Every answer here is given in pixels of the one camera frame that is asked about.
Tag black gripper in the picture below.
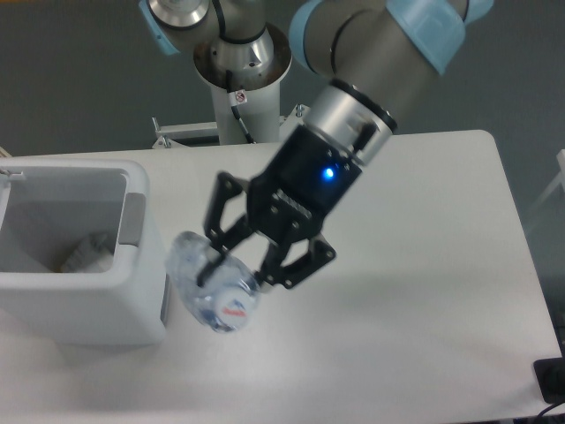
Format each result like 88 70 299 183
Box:
196 124 365 293

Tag crushed clear plastic bottle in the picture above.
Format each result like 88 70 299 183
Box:
166 231 260 333

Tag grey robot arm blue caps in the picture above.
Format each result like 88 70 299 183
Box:
139 1 492 288

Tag white plastic trash can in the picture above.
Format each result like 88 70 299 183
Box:
1 158 170 345

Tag black device at table corner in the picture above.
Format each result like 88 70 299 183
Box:
533 357 564 404

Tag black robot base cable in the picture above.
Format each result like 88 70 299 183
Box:
225 69 258 145

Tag white metal base frame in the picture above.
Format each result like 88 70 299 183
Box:
151 103 313 149

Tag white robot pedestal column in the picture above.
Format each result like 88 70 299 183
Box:
193 23 292 145

